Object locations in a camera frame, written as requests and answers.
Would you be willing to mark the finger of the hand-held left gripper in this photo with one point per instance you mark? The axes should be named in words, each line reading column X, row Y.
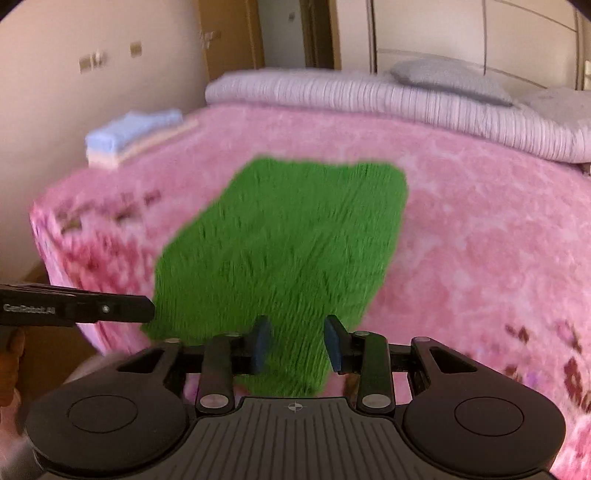
column 120, row 308

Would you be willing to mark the cream wardrobe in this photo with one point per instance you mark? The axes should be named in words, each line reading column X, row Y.
column 429, row 32

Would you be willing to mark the dark wooden door frame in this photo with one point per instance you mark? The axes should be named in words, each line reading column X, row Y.
column 321, row 32

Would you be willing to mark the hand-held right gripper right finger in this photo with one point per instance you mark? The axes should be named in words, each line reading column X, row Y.
column 331, row 346

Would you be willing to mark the green knitted sweater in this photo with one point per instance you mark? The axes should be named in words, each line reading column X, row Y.
column 286, row 240

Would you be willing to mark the person's left hand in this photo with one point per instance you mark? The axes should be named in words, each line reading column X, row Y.
column 11, row 369

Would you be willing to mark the lilac striped duvet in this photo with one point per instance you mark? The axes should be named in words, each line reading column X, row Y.
column 346, row 94

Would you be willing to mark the grey pillow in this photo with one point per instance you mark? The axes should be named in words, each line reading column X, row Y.
column 563, row 108
column 448, row 78

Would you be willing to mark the pink floral blanket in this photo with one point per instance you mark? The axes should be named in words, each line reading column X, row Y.
column 485, row 240

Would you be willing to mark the wooden door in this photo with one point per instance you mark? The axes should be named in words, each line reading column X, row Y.
column 231, row 50

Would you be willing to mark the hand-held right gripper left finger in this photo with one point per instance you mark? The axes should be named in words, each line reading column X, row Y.
column 263, row 344

